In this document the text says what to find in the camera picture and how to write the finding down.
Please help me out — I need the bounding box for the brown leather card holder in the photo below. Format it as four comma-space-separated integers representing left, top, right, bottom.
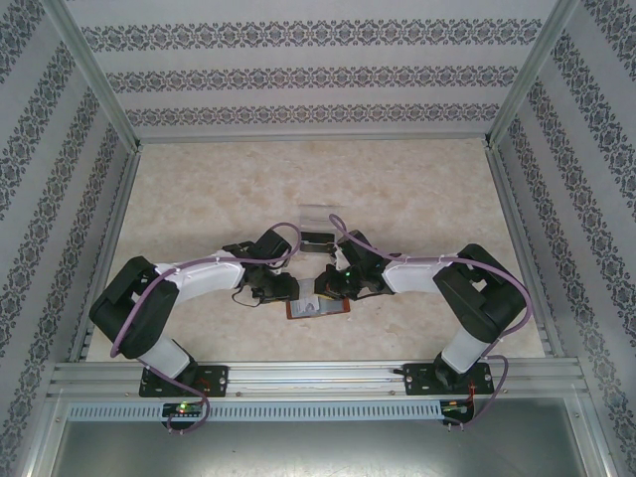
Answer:
284, 290, 353, 323

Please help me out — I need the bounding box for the wide aluminium mounting rail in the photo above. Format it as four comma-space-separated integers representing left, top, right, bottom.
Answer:
47, 360, 590, 398

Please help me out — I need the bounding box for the clear acrylic card stand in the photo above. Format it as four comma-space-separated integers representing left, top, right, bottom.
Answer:
299, 202, 348, 255

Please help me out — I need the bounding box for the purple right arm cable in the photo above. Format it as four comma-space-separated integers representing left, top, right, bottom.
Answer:
329, 213, 536, 431

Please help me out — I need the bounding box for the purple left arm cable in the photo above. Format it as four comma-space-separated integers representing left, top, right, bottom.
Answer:
109, 222, 302, 433

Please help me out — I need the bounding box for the slotted grey cable duct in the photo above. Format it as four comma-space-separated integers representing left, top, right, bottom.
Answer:
67, 399, 443, 422

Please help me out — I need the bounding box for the circuit board green light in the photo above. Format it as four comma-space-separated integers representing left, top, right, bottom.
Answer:
161, 400, 208, 417

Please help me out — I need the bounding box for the grey metal sheet panel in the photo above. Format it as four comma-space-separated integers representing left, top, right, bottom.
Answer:
49, 416, 597, 477

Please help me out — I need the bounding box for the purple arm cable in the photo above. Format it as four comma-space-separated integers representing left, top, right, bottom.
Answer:
109, 222, 302, 433
329, 213, 536, 431

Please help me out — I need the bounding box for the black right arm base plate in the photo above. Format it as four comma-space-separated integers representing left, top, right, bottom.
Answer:
402, 361, 496, 398

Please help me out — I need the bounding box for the aluminium frame rail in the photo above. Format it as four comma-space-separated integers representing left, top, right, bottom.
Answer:
67, 146, 143, 364
133, 129, 493, 146
484, 146, 567, 359

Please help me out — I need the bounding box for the aluminium frame post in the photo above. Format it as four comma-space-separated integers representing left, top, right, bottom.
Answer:
484, 0, 582, 150
42, 0, 143, 150

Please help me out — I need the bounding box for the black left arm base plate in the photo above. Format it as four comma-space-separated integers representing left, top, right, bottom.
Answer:
138, 364, 231, 398

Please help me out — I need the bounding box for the black VIP card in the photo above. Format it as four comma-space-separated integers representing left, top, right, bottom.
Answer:
302, 231, 338, 254

